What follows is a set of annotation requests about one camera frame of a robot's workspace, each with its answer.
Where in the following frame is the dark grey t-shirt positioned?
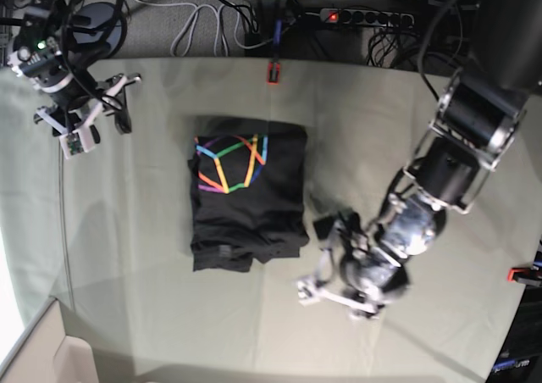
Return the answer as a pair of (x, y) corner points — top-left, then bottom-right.
(188, 116), (309, 273)

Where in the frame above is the round dark stand base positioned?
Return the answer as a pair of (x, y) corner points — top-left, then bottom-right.
(69, 2), (127, 58)

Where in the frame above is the red black clamp middle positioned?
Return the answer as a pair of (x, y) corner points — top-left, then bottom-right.
(267, 19), (283, 85)

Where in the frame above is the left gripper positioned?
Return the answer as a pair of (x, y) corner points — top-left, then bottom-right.
(312, 208), (410, 311)

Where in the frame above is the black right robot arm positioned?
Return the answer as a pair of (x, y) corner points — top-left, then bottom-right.
(6, 0), (132, 142)

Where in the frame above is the beige plastic bin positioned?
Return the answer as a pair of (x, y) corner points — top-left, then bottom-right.
(1, 297), (99, 383)

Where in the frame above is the red black clamp right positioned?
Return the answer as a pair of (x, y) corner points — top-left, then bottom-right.
(507, 241), (541, 288)

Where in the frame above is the black power strip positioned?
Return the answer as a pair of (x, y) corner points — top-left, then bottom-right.
(319, 8), (416, 30)

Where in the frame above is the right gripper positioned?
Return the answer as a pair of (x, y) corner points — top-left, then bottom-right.
(46, 77), (131, 144)

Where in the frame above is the red black clamp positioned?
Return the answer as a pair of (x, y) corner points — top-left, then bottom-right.
(507, 241), (541, 288)
(267, 19), (283, 85)

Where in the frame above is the grey looped cable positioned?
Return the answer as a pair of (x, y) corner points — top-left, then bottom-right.
(126, 0), (255, 58)

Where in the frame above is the light green table cloth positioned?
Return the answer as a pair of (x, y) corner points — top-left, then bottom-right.
(1, 58), (541, 382)

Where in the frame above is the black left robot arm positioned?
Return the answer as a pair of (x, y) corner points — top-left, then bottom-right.
(296, 0), (541, 319)

